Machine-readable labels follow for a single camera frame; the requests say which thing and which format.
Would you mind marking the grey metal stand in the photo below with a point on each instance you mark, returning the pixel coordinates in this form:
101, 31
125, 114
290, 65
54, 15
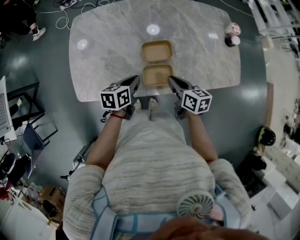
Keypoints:
82, 154

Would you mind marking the brown cardboard box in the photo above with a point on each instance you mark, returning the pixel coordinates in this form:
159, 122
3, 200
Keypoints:
52, 193

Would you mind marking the person's right forearm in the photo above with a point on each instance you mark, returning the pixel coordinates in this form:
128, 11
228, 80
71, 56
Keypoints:
201, 138

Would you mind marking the dark blue chair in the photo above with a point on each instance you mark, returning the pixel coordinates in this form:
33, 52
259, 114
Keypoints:
32, 140

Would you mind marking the white perforated appliance box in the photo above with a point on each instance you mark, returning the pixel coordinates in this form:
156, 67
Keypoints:
3, 112

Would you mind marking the black helmet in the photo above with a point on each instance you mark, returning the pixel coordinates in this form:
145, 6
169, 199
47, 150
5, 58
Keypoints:
266, 136

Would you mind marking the person's beige shoe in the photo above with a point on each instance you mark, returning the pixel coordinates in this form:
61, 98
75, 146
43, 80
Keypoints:
137, 104
153, 104

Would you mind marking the person's left forearm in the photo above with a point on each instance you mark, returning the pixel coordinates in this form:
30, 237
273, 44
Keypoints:
105, 143

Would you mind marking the person's left beige shoe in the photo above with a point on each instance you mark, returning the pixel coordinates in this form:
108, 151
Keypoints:
137, 104

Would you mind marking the black bag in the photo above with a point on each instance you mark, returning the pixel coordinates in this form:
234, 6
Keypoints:
254, 168

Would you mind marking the dark cup with white lid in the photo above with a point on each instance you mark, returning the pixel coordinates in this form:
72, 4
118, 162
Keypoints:
232, 41

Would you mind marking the pile of white boxes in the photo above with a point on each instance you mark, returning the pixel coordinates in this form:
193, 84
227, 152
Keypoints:
276, 178

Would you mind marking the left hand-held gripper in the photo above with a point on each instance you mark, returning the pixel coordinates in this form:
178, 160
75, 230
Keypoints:
114, 98

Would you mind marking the white neck fan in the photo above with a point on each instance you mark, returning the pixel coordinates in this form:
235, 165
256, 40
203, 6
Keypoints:
195, 205

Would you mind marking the person's grey knit outfit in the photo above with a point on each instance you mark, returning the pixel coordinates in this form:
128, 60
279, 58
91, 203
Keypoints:
154, 166

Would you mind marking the grey marble table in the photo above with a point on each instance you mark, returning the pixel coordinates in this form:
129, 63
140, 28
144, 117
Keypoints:
112, 47

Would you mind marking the pink patterned cup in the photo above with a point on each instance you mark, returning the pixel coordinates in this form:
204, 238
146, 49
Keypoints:
233, 28

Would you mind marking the white metal shelving rack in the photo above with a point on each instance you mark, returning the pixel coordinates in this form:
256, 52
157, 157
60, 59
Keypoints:
264, 21

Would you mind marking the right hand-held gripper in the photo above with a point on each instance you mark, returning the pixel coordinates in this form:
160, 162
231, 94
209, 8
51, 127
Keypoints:
195, 102

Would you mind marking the person's right beige shoe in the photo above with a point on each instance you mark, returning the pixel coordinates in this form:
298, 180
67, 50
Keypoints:
153, 104

